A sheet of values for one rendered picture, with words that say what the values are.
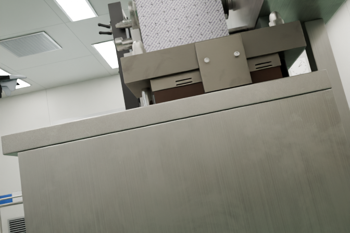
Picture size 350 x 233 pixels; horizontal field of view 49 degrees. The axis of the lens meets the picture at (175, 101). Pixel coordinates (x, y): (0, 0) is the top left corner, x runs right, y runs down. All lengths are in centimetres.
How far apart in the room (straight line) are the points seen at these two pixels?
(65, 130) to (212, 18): 52
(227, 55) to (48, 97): 652
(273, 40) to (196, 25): 28
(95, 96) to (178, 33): 594
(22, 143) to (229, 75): 44
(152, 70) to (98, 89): 615
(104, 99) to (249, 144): 622
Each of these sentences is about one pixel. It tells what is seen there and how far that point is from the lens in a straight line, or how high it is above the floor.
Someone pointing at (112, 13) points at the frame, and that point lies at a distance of 149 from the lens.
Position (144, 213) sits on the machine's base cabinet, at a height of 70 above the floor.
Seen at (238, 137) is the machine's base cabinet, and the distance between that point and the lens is 74.
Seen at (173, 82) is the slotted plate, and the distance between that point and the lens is 83.
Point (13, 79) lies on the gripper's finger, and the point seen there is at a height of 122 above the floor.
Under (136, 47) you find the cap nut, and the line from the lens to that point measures 88.
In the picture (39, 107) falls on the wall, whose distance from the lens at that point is 727.
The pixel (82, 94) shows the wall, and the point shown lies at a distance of 704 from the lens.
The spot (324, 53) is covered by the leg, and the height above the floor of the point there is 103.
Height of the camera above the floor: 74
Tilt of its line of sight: 12 degrees up
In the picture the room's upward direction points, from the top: 11 degrees counter-clockwise
